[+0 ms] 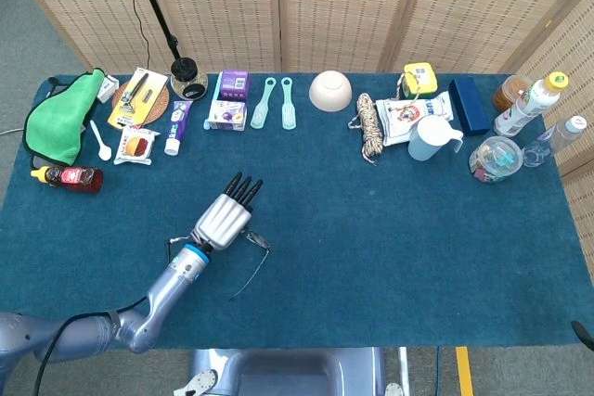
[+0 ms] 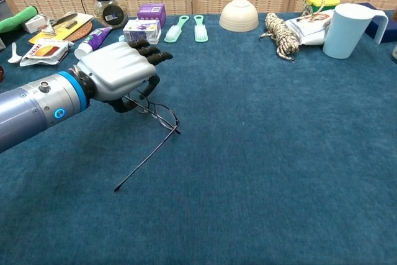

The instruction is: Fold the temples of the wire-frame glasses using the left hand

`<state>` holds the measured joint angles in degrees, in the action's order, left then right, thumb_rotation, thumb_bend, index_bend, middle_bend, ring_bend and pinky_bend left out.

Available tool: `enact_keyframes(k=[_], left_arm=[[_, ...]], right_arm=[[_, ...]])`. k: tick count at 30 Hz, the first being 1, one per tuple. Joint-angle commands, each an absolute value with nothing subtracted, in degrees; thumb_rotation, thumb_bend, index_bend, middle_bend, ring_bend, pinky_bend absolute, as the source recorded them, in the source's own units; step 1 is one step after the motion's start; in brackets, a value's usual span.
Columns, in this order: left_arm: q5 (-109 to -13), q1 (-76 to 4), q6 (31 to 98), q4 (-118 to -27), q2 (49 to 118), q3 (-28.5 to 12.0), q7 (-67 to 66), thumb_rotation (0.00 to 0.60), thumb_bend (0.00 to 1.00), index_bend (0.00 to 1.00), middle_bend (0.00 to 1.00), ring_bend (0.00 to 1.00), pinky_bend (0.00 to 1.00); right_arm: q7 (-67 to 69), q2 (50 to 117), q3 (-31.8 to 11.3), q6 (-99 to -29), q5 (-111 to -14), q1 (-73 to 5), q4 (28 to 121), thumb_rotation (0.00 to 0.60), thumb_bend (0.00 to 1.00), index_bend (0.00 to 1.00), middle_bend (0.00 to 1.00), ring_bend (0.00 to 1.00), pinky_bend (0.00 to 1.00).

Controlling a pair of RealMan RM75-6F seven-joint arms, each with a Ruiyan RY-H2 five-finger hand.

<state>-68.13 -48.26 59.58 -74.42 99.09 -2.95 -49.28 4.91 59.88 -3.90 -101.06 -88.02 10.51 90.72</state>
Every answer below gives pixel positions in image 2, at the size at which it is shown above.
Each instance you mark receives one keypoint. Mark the razor on yellow card pack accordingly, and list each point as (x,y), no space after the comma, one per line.
(62,30)

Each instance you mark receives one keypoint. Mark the glass jar with black lid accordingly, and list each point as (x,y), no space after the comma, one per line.
(110,10)

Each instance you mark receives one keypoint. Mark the purple toothpaste tube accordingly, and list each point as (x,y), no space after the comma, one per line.
(93,40)

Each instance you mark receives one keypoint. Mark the white snack packet red print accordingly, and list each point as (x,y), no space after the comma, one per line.
(43,52)

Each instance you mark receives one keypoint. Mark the round woven coaster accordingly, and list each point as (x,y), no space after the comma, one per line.
(82,33)

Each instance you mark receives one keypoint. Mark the thin metal frame eyeglasses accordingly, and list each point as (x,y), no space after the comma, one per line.
(166,116)

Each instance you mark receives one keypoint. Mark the yellow green lidded box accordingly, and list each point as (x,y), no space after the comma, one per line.
(321,1)

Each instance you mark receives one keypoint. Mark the cream upturned bowl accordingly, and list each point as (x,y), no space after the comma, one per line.
(239,15)

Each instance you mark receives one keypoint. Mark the dark blue rectangular box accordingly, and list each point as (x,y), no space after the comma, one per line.
(389,33)

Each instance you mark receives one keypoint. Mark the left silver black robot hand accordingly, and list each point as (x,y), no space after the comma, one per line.
(118,69)

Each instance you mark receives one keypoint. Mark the purple cardboard box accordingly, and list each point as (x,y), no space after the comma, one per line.
(152,12)

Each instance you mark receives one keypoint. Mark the white printed plastic bag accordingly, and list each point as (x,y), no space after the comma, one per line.
(307,29)

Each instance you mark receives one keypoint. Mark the white carton with purple print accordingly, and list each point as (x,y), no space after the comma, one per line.
(141,30)

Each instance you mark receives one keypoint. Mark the small white cardboard box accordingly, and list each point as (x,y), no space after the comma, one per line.
(34,23)

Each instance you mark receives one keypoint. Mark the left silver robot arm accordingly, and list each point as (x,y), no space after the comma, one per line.
(31,106)

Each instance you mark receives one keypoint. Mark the white plastic spoon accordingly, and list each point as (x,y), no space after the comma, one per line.
(14,57)

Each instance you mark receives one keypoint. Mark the pale blue plastic pitcher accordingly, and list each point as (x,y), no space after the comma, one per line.
(344,32)

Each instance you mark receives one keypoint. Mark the green microfiber cloth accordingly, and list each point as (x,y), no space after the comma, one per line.
(15,20)

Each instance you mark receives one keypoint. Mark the mint green scrub brush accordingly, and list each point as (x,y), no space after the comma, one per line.
(201,33)
(172,33)

